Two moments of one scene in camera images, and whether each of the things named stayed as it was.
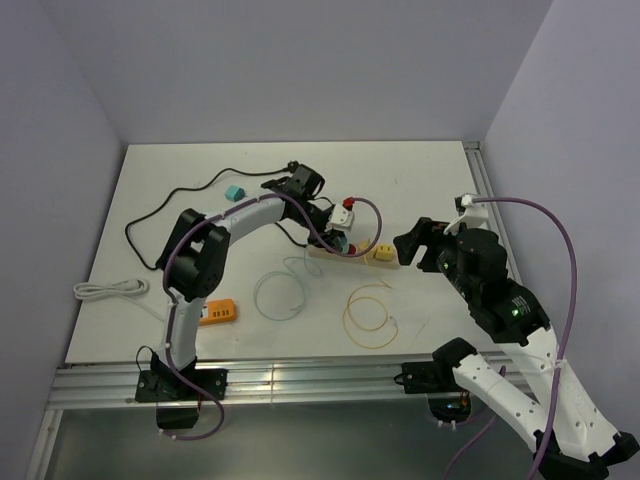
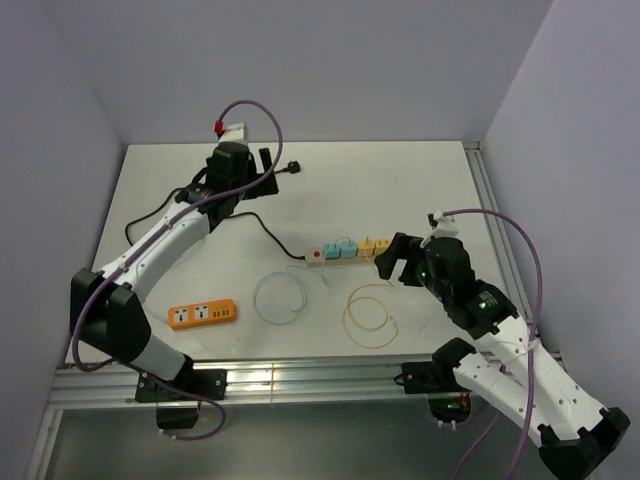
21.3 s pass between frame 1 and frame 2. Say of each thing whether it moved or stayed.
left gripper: moved
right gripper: moved
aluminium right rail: stayed
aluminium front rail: stayed
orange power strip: stayed
